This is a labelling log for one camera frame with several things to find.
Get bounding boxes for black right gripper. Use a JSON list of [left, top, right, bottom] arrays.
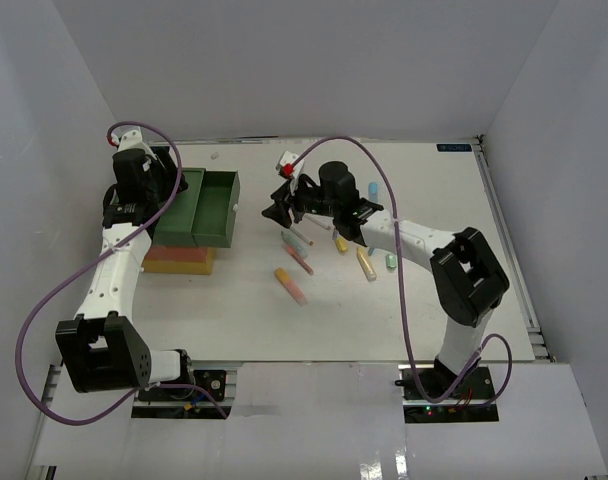
[[262, 174, 339, 230]]

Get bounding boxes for peach cap white marker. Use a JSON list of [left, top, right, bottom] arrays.
[[304, 214, 332, 231]]

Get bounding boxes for green drawer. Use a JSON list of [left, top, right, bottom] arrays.
[[191, 171, 240, 248]]

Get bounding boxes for red drawer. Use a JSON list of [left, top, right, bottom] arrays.
[[145, 245, 215, 263]]

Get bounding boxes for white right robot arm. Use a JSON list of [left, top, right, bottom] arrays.
[[262, 156, 510, 403]]

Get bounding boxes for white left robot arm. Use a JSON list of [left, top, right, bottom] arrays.
[[55, 128, 240, 399]]

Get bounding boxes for yellow highlighter cap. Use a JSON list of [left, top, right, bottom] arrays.
[[335, 237, 348, 254]]

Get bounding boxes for orange cap highlighter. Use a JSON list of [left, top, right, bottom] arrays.
[[274, 268, 307, 306]]

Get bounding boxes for blue cap highlighter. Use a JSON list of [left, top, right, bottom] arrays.
[[368, 182, 379, 203]]

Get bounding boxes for yellow drawer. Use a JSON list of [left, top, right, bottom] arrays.
[[142, 248, 216, 275]]

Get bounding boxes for blue table label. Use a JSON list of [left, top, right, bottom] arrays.
[[436, 143, 472, 153]]

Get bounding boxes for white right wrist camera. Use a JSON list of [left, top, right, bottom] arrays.
[[276, 151, 304, 180]]

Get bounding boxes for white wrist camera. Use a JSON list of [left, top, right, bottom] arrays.
[[276, 151, 304, 180], [117, 127, 152, 154]]

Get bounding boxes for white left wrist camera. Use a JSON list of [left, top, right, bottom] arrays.
[[117, 127, 152, 154]]

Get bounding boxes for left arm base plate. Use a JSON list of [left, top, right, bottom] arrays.
[[131, 367, 237, 420]]

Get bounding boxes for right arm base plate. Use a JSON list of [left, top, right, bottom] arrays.
[[396, 364, 500, 425]]

